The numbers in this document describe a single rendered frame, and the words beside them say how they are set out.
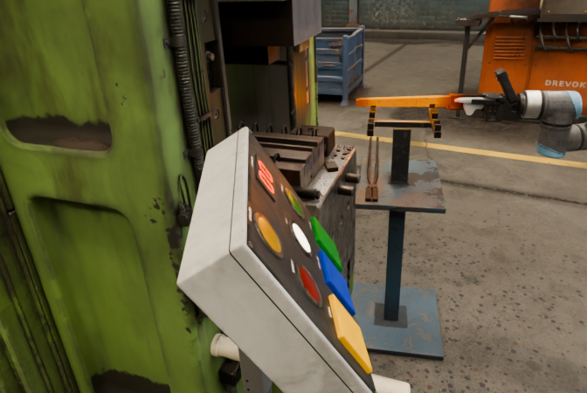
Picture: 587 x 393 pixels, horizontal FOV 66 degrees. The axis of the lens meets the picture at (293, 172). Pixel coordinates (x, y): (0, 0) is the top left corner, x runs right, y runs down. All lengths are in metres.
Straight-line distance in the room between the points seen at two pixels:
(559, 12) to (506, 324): 2.81
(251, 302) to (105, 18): 0.53
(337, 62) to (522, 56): 1.72
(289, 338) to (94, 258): 0.76
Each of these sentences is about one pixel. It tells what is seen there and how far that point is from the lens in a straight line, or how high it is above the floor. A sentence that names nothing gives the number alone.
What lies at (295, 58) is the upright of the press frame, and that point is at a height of 1.17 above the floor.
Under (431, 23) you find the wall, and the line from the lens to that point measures 8.76.
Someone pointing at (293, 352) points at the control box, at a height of 1.06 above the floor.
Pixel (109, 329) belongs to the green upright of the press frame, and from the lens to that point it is 1.34.
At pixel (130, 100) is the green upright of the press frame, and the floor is 1.23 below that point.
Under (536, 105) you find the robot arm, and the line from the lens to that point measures 1.65.
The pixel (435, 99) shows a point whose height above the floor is 0.99.
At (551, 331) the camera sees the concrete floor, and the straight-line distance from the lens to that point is 2.25.
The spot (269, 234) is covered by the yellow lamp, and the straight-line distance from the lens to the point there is 0.50.
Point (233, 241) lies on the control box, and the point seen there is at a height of 1.20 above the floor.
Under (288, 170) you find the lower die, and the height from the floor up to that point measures 0.98.
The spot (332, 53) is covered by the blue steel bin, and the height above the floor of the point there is 0.54.
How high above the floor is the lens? 1.44
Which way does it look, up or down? 25 degrees down
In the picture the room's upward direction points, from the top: 3 degrees counter-clockwise
